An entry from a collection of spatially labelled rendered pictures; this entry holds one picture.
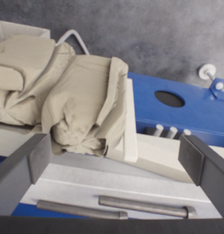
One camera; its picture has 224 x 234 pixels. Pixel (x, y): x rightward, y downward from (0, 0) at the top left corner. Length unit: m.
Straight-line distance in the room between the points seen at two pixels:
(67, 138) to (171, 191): 0.27
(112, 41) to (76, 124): 0.88
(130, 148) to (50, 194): 0.25
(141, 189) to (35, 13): 1.02
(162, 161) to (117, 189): 0.16
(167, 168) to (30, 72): 0.40
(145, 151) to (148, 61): 0.74
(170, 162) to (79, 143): 0.30
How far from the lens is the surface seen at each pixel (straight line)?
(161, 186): 0.43
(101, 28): 1.07
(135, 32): 1.07
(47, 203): 0.47
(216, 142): 0.81
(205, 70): 1.23
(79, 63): 0.36
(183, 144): 0.17
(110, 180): 0.40
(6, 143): 0.57
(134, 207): 0.41
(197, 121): 0.77
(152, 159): 0.48
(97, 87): 0.28
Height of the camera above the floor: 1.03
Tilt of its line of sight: 50 degrees down
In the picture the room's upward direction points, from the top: 175 degrees counter-clockwise
